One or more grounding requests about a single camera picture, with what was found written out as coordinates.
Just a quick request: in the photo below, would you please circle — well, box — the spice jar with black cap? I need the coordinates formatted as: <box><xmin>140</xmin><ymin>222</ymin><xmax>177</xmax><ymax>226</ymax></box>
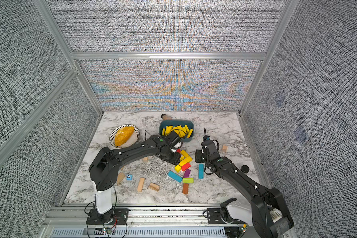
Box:
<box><xmin>161</xmin><ymin>114</ymin><xmax>172</xmax><ymax>121</ymax></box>

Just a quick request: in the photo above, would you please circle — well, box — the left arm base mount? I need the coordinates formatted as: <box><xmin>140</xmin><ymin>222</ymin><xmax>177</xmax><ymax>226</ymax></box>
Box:
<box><xmin>86</xmin><ymin>208</ymin><xmax>130</xmax><ymax>225</ymax></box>

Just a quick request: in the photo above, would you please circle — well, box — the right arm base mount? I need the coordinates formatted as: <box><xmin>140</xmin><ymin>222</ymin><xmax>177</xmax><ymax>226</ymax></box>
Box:
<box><xmin>204</xmin><ymin>198</ymin><xmax>252</xmax><ymax>225</ymax></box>

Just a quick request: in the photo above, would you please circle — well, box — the natural wood block front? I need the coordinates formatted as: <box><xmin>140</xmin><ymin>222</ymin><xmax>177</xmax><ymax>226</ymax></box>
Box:
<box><xmin>137</xmin><ymin>178</ymin><xmax>145</xmax><ymax>192</ymax></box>

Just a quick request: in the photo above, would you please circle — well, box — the teal plastic bin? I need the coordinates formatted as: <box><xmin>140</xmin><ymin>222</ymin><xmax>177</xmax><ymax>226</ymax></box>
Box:
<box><xmin>159</xmin><ymin>120</ymin><xmax>194</xmax><ymax>142</ymax></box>

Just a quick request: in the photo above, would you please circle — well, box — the orange brown block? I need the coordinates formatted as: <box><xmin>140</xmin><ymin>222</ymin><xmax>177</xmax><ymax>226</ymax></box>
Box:
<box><xmin>182</xmin><ymin>183</ymin><xmax>189</xmax><ymax>195</ymax></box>

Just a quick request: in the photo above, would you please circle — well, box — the orange sesame bread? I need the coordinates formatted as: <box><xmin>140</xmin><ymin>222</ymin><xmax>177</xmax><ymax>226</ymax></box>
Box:
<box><xmin>114</xmin><ymin>126</ymin><xmax>134</xmax><ymax>147</ymax></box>

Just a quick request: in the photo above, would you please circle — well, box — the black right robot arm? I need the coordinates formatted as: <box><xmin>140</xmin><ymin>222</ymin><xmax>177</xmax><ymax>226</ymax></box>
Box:
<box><xmin>201</xmin><ymin>136</ymin><xmax>294</xmax><ymax>238</ymax></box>

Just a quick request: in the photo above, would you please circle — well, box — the purple block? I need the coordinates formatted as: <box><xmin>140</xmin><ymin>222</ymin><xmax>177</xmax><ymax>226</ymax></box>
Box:
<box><xmin>183</xmin><ymin>169</ymin><xmax>191</xmax><ymax>178</ymax></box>

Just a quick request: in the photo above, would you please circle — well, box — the natural wood block left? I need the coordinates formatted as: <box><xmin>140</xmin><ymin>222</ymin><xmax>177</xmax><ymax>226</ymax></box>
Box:
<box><xmin>116</xmin><ymin>172</ymin><xmax>126</xmax><ymax>184</ymax></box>

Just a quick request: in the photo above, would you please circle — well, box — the teal long block right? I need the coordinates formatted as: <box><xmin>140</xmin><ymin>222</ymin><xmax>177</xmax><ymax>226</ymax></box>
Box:
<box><xmin>198</xmin><ymin>164</ymin><xmax>204</xmax><ymax>179</ymax></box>

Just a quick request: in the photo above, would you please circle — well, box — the grey jar with black lid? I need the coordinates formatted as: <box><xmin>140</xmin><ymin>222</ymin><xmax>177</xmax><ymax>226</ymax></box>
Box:
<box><xmin>241</xmin><ymin>165</ymin><xmax>250</xmax><ymax>174</ymax></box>

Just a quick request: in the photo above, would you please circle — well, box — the lime green block front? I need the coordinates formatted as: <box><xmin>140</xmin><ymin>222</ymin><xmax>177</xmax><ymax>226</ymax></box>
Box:
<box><xmin>182</xmin><ymin>177</ymin><xmax>194</xmax><ymax>183</ymax></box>

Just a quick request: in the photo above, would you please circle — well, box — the teal flat block front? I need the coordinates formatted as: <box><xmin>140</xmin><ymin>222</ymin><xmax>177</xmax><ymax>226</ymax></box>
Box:
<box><xmin>168</xmin><ymin>171</ymin><xmax>183</xmax><ymax>183</ymax></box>

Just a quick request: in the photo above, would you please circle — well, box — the red block lower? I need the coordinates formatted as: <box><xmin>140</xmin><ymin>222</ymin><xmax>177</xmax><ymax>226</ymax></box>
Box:
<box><xmin>181</xmin><ymin>163</ymin><xmax>191</xmax><ymax>171</ymax></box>

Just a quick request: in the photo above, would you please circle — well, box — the natural wood arch block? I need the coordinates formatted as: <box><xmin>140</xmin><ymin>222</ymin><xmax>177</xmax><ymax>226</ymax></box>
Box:
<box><xmin>148</xmin><ymin>183</ymin><xmax>160</xmax><ymax>192</ymax></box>

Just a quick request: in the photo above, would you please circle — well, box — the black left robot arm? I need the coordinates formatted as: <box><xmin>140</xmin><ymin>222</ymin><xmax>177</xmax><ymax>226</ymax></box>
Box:
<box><xmin>89</xmin><ymin>132</ymin><xmax>181</xmax><ymax>215</ymax></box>

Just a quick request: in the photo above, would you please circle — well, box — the patterned white plate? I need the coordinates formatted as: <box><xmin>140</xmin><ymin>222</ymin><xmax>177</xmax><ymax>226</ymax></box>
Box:
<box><xmin>109</xmin><ymin>125</ymin><xmax>140</xmax><ymax>148</ymax></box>

